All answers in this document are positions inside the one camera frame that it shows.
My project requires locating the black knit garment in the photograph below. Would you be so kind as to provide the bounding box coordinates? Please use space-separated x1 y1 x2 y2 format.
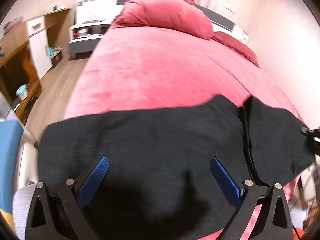
38 95 315 239

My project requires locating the blue white chair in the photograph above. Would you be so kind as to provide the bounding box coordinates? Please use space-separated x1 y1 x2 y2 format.
0 92 40 238

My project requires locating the flat pink pillow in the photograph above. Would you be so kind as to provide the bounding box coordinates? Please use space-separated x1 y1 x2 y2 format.
212 31 260 68

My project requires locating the teal lidded canister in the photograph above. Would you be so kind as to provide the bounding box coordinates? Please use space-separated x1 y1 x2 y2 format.
16 85 28 101

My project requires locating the pink bed blanket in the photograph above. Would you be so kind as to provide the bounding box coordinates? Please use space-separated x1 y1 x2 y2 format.
63 26 304 240

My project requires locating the wooden desk cabinet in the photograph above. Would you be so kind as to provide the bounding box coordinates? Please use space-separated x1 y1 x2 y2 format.
1 8 71 124

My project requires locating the white grey nightstand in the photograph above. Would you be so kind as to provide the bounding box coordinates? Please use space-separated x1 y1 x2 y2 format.
68 20 111 54

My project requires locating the large pink pillow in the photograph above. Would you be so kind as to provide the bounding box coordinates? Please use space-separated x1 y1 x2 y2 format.
112 0 213 40

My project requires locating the grey white headboard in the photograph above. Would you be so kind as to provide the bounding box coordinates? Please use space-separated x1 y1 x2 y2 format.
74 0 249 43

